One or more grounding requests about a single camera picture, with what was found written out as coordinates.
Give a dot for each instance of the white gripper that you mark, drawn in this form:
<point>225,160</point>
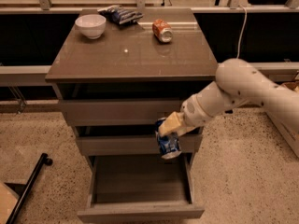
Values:
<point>193,112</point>

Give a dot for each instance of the blue pepsi can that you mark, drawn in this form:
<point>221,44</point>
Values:
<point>168,145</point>

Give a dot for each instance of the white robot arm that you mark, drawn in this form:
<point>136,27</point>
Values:
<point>236,82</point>

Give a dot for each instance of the grey drawer cabinet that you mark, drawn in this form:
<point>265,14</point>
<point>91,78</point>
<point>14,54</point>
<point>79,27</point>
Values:
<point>134,54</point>

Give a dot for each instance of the grey middle drawer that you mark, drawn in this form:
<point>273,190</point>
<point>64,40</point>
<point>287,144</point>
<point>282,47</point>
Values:
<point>117,140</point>

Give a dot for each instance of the grey drawer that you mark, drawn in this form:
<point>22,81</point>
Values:
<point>117,140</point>
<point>136,103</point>
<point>140,188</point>

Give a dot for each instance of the grey bottom drawer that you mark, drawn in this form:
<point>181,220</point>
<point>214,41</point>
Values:
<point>140,188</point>

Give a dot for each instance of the orange soda can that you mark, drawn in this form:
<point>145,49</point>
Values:
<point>162,30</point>

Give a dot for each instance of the grey top drawer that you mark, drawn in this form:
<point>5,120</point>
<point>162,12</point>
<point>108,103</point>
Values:
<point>136,103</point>

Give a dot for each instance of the cardboard box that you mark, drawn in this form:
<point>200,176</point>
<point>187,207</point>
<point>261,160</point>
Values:
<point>291,137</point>

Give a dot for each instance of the blue chip bag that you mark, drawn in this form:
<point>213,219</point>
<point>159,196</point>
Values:
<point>120,15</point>

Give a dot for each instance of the white ceramic bowl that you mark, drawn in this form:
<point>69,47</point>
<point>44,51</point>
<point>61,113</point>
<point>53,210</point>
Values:
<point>92,25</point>

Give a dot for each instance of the black metal bar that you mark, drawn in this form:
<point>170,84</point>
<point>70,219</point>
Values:
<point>23,190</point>

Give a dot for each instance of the wooden board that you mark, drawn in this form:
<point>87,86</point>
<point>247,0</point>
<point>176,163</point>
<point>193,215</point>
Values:
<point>8,199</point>

